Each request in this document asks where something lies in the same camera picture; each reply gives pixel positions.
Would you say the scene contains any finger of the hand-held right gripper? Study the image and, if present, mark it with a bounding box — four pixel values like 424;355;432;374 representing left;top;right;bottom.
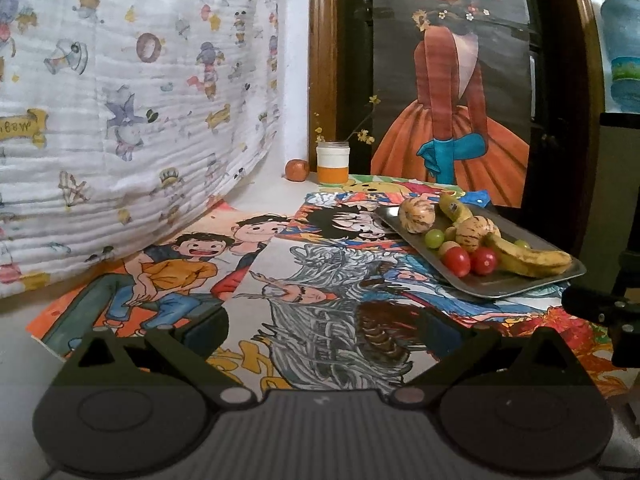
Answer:
561;284;632;326

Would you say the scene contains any yellow bear cartoon drawing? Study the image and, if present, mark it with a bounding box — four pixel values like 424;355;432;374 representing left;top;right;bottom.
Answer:
320;174;466;201

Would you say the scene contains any yellow flower twig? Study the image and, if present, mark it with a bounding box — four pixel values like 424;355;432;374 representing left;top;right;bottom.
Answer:
314;94;381;145

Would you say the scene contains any metal tray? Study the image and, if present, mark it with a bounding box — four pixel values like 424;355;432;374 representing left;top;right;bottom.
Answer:
374;200;587;300

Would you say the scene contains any spotted yellow banana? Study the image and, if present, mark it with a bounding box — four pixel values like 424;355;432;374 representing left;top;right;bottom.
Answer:
485;232;573;278

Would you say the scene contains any white cartoon printed blanket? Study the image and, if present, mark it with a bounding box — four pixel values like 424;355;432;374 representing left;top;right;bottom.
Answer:
0;0;283;301

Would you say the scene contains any large striped pepino melon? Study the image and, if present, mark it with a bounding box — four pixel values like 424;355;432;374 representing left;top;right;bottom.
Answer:
454;215;502;252

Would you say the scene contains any blue water jug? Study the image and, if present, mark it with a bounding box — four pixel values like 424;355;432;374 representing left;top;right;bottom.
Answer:
600;0;640;113

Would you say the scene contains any orange dress wall poster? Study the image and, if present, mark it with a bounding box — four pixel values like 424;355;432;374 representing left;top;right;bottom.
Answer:
370;0;533;208

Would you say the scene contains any white and orange jar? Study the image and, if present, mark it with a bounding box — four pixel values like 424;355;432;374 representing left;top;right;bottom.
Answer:
316;141;350;184

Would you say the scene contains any red cherry tomato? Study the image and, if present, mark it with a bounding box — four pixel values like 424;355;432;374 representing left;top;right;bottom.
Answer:
442;246;472;278
470;246;500;276

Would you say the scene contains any boys cartoon drawing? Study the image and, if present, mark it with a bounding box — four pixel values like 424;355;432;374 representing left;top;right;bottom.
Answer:
26;202;296;361

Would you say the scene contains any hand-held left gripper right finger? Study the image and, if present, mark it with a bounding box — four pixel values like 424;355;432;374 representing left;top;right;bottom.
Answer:
385;309;593;408

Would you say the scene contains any wooden door frame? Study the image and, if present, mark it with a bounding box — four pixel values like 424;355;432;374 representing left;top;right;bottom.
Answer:
307;0;373;171

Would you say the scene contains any small striped pepino melon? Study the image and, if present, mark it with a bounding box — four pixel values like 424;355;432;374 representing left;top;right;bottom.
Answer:
398;196;437;234

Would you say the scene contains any red dragon drawing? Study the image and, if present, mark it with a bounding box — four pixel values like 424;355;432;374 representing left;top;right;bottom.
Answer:
500;302;631;401

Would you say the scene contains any yellow banana with sticker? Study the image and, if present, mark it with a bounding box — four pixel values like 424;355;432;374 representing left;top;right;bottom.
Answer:
438;194;475;226

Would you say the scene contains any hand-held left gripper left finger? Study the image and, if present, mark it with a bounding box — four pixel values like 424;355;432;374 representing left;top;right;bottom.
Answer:
52;307;261;408

